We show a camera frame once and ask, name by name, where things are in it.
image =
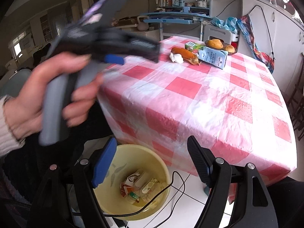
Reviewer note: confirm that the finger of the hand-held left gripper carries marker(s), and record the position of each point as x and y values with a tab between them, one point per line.
147	51
115	59

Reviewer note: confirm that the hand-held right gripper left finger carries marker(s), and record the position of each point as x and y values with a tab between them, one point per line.
104	163

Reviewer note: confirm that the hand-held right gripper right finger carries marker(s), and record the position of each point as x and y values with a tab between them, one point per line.
198	156

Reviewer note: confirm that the red white carton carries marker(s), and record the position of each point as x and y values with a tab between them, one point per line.
128	181

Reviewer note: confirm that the small clear plastic bottle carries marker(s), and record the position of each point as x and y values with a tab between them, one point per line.
142	177

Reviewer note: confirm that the yellow plastic bucket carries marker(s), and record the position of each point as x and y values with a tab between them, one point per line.
154	156

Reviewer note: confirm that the large clear plastic bottle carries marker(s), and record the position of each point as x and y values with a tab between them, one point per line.
149	190

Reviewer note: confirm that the person's left forearm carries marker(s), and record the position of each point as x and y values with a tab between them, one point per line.
9	135

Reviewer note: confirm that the person's left hand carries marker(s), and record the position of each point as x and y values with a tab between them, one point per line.
26	99

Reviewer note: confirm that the beige kettlebell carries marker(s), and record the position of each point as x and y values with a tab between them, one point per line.
143	25

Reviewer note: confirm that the cream television cabinet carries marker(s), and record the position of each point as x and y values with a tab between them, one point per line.
128	27

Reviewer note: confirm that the small white tissue ball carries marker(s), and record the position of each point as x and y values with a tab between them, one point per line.
177	57

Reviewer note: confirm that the orange carrot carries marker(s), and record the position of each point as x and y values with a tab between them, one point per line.
185	53

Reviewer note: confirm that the blue study desk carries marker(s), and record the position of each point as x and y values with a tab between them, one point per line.
171	16

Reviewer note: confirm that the green drink carton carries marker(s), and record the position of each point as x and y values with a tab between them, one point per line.
191	45

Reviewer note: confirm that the red white checked tablecloth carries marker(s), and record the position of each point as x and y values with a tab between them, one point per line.
201	99

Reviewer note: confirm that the blue white milk carton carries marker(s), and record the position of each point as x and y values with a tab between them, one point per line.
211	56

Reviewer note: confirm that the white plastic stool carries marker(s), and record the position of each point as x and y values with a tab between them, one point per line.
213	32

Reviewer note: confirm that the white pen holder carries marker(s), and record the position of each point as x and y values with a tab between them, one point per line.
200	2

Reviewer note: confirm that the dark fruit basket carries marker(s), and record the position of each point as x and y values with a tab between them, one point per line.
220	50

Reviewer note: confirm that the grey green sofa chair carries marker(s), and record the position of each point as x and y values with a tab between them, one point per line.
16	80

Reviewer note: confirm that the blue plastic bag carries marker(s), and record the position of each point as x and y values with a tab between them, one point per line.
224	23

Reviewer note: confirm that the person's right leg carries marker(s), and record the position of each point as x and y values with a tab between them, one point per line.
289	201

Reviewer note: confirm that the colourful printed bag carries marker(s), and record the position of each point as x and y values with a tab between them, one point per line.
249	33

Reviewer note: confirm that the white cabinet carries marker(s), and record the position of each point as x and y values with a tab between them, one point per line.
282	40

